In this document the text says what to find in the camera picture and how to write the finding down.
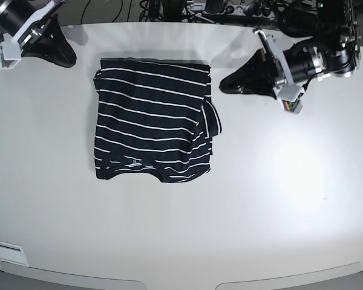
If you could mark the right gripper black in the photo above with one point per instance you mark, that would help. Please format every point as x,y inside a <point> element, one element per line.
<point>52,46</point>

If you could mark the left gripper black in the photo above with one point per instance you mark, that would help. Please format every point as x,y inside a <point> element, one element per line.
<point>257,76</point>

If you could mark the navy white striped T-shirt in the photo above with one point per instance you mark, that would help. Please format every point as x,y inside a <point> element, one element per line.
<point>154,117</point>

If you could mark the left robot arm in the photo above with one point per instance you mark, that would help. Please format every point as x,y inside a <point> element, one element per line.
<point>328,46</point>

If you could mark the white power strip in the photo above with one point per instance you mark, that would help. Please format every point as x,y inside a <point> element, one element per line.
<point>252,9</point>

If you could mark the white label on table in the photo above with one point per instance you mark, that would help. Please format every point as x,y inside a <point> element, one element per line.
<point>12,254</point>

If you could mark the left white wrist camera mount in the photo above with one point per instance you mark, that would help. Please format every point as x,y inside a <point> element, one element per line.
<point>286,90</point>

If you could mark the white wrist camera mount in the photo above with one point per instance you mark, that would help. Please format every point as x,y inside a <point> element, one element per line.
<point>286,90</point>
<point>21,33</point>

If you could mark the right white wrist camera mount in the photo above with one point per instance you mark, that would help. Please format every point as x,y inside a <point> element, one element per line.
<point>21,33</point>

